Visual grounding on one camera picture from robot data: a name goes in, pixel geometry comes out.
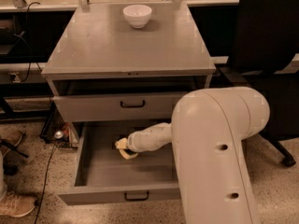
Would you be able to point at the white ceramic bowl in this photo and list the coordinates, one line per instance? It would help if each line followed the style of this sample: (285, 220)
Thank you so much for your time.
(137, 15)

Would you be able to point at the wall power outlet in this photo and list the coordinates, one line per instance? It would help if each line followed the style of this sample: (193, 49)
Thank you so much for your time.
(14, 78)

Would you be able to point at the closed grey top drawer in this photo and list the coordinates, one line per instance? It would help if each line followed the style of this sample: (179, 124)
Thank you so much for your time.
(105, 107)

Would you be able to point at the grey drawer cabinet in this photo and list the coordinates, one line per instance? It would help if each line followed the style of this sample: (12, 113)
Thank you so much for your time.
(100, 53)

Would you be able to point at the tan sneaker lower left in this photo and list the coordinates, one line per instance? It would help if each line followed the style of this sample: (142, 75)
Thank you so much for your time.
(15, 205)

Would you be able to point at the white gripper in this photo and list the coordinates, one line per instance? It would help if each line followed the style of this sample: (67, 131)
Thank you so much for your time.
(135, 143)

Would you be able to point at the black office chair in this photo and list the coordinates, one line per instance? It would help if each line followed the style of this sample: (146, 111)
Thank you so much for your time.
(266, 39)

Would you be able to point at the tan sneaker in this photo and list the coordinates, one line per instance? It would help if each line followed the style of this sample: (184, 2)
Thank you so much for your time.
(12, 139)
(15, 205)

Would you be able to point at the open grey middle drawer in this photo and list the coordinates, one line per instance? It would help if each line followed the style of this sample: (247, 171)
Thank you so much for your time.
(102, 175)

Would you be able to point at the tan sneaker upper left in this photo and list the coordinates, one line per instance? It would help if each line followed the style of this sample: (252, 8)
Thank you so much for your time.
(12, 139)

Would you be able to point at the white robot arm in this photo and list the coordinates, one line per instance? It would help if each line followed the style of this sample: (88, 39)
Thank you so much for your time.
(206, 133)

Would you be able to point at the black wire basket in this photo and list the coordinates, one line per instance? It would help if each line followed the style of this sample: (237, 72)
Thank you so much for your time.
(56, 131)

